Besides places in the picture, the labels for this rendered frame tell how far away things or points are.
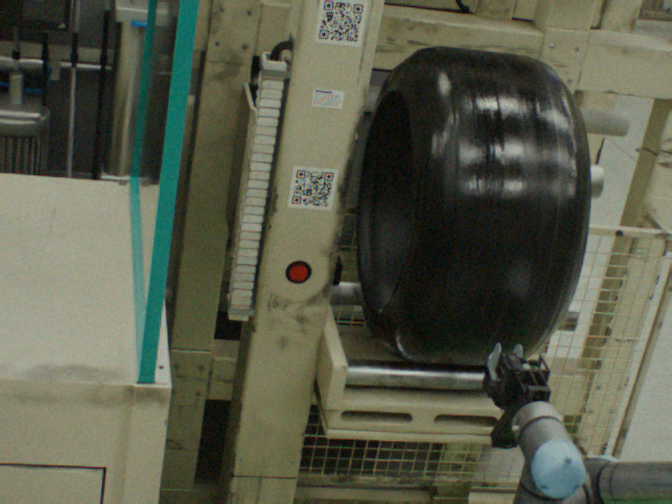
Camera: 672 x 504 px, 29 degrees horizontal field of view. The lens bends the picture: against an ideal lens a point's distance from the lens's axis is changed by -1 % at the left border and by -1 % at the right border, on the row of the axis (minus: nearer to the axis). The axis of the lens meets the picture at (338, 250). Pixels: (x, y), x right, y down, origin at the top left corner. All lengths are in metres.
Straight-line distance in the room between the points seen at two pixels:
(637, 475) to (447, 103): 0.65
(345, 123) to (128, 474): 0.79
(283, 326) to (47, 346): 0.80
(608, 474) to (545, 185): 0.46
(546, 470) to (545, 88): 0.65
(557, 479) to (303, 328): 0.60
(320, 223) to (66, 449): 0.80
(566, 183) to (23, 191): 0.84
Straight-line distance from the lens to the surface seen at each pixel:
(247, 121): 2.55
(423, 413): 2.32
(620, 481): 2.03
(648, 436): 4.09
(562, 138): 2.13
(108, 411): 1.53
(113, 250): 1.79
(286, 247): 2.22
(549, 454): 1.93
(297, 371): 2.35
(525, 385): 2.08
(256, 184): 2.17
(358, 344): 2.57
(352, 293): 2.52
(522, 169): 2.09
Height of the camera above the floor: 2.10
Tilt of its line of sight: 26 degrees down
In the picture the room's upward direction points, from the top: 10 degrees clockwise
